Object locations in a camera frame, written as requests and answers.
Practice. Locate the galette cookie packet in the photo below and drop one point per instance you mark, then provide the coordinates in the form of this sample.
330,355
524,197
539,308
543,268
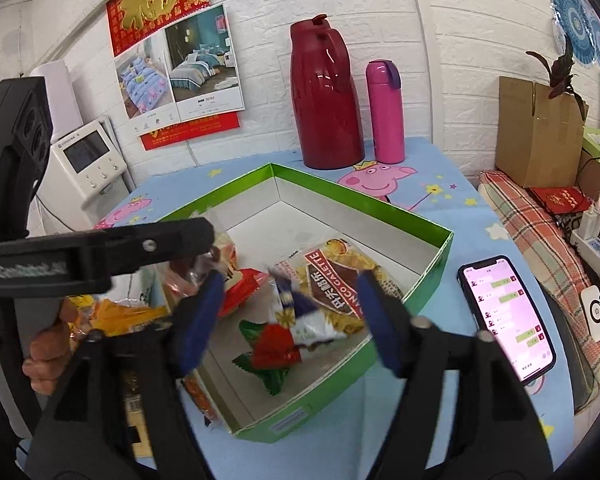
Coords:
328,274

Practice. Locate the red green candy packet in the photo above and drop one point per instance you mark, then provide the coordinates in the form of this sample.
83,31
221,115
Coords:
296,327

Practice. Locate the plaid cushion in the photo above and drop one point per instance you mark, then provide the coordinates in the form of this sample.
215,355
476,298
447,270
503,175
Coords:
556,265

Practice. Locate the red booklet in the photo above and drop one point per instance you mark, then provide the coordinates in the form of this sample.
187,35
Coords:
560,201

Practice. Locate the person's left hand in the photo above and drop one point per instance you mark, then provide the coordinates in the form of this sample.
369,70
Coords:
50,351

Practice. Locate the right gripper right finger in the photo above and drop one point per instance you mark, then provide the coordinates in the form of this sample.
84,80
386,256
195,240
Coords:
496,433

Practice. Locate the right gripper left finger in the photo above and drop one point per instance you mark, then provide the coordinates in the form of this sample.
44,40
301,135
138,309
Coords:
83,432

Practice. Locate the dark potted plant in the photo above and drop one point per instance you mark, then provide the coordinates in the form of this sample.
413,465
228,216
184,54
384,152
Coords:
560,76

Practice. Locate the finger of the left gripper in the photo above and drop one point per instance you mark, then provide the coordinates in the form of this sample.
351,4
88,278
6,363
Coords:
86,262

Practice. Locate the dark red thermos jug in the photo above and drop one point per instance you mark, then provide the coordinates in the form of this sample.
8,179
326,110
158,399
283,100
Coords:
324,97

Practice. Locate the red wall calendar poster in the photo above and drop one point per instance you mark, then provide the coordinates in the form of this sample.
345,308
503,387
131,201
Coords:
176,69

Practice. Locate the green cardboard box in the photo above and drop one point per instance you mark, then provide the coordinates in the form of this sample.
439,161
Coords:
271,213

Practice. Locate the white intercom device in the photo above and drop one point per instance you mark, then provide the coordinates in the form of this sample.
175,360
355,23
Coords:
84,179

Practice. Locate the white power strip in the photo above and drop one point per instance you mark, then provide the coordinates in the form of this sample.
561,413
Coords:
584,240

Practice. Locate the pink thermos bottle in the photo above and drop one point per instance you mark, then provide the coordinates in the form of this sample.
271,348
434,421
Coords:
384,88

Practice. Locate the black smartphone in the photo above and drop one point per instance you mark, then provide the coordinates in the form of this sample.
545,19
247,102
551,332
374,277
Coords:
501,304

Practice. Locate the blue paper wall decoration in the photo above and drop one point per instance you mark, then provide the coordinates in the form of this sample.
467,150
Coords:
577,21

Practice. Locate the yellow snack packet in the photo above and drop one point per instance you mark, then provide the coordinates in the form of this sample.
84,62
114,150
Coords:
112,318

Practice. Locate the brown cardboard box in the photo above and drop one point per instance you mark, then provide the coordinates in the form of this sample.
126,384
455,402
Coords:
539,137

